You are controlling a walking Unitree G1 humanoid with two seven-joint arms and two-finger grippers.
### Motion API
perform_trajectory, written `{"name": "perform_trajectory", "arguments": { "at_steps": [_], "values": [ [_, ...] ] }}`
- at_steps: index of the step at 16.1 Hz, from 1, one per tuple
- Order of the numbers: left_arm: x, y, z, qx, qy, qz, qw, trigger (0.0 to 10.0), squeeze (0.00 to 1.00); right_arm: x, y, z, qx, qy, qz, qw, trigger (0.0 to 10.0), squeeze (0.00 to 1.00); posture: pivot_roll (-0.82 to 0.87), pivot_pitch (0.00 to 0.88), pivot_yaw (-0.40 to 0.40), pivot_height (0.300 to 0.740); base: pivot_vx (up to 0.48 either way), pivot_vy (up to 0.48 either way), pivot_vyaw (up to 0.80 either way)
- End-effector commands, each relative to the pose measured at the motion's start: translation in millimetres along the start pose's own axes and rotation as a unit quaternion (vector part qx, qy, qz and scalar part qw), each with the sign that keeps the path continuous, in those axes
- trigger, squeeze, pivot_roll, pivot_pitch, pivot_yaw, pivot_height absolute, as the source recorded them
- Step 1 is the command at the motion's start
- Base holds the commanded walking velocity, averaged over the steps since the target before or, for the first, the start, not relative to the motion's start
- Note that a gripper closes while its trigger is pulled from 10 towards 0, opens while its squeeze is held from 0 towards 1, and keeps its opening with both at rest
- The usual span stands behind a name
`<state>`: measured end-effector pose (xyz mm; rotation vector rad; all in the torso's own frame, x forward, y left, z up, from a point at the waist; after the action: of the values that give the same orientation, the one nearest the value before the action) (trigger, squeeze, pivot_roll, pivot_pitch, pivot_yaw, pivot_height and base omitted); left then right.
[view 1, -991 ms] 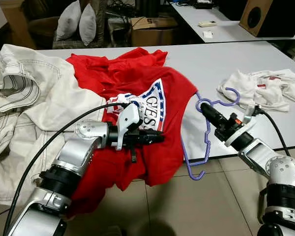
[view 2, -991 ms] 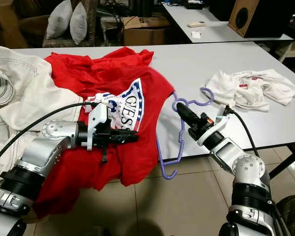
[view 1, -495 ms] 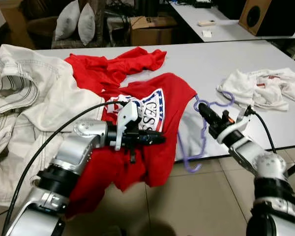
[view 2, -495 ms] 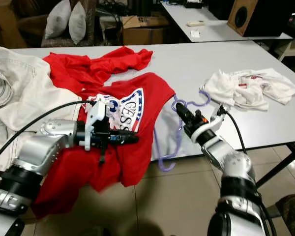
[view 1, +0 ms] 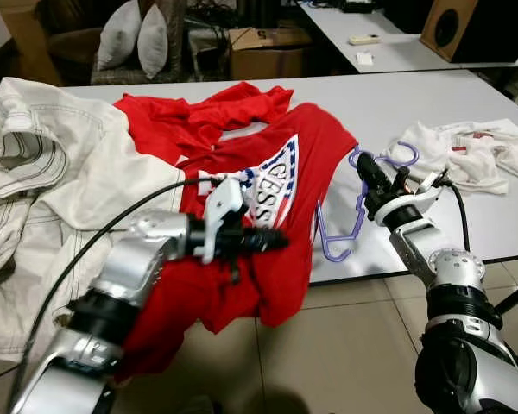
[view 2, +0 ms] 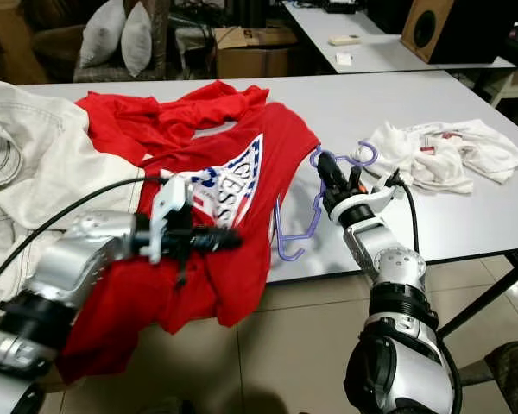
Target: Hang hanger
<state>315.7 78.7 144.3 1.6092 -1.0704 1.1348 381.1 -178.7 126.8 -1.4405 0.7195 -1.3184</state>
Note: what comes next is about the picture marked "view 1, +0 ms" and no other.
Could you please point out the long white desk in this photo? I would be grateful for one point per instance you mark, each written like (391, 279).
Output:
(397, 56)

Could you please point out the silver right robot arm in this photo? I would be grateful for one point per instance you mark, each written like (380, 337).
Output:
(466, 345)

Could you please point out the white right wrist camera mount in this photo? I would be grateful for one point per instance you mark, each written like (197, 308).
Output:
(427, 191)

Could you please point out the white t-shirt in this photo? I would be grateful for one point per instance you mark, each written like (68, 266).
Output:
(483, 159)

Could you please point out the white remote control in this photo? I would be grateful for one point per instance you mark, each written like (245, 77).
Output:
(363, 40)

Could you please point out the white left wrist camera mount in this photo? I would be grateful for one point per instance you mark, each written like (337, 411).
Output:
(224, 200)

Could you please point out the black electronic device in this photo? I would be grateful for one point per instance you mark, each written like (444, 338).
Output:
(363, 5)

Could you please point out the tall brown cardboard box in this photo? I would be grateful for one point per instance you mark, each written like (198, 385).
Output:
(26, 43)

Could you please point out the cream denim jacket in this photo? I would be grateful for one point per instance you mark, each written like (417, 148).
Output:
(60, 172)

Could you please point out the red printed t-shirt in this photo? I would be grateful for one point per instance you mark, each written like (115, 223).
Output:
(319, 164)

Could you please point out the small white card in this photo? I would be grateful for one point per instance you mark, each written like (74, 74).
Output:
(364, 59)

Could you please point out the wooden black speaker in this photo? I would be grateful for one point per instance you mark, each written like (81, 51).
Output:
(475, 30)

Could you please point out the white table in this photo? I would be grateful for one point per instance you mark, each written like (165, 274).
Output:
(466, 233)

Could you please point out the brown wicker armchair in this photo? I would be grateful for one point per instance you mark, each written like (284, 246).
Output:
(78, 52)

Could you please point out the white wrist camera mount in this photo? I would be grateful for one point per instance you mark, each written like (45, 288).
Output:
(427, 191)
(224, 200)

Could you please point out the purple plastic hanger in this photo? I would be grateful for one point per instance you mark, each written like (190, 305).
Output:
(332, 258)

